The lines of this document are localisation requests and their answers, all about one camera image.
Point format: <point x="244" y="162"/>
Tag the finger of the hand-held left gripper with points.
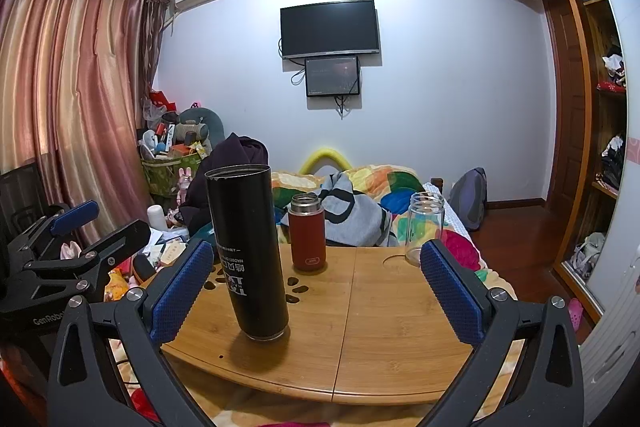
<point x="75" y="213"/>
<point x="120" y="243"/>

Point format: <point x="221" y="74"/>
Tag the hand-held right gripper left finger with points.
<point x="182" y="292"/>

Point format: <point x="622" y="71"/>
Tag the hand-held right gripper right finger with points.
<point x="452" y="292"/>

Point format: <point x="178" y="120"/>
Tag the tall black cup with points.
<point x="247" y="257"/>

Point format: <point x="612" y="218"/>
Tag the clear glass cup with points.
<point x="424" y="232"/>

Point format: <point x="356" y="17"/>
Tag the red thermos cup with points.
<point x="307" y="242"/>

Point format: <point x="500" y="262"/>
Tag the white plastic bottle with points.
<point x="156" y="217"/>

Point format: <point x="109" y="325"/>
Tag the black mesh chair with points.
<point x="22" y="192"/>

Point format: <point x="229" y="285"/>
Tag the green storage basket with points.
<point x="162" y="177"/>

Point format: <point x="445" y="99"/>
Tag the bamboo folding lap table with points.
<point x="380" y="332"/>

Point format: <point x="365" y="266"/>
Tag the pink rabbit toy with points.
<point x="185" y="182"/>

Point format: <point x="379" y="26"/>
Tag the grey purple backpack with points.
<point x="470" y="199"/>

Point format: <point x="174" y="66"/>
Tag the colourful patchwork blanket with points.
<point x="395" y="187"/>

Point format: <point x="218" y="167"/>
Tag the pink slipper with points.
<point x="575" y="312"/>

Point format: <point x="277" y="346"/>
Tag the grey black patterned cloth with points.
<point x="350" y="217"/>

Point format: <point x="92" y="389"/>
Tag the pink curtain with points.
<point x="75" y="82"/>

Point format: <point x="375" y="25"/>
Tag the red bag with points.
<point x="159" y="101"/>

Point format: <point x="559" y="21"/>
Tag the grey handbag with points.
<point x="590" y="254"/>

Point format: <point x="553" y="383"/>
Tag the grey plush toy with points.
<point x="200" y="124"/>

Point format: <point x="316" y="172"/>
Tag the dark purple garment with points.
<point x="235" y="152"/>

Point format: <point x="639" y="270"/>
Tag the yellow foam tube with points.
<point x="325" y="154"/>

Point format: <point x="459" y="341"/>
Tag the wooden wardrobe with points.
<point x="565" y="107"/>

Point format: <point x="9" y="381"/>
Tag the dark wooden bed post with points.
<point x="436" y="184"/>

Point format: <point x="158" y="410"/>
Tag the small black wall monitor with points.
<point x="332" y="76"/>

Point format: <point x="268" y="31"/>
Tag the black wall television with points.
<point x="328" y="28"/>

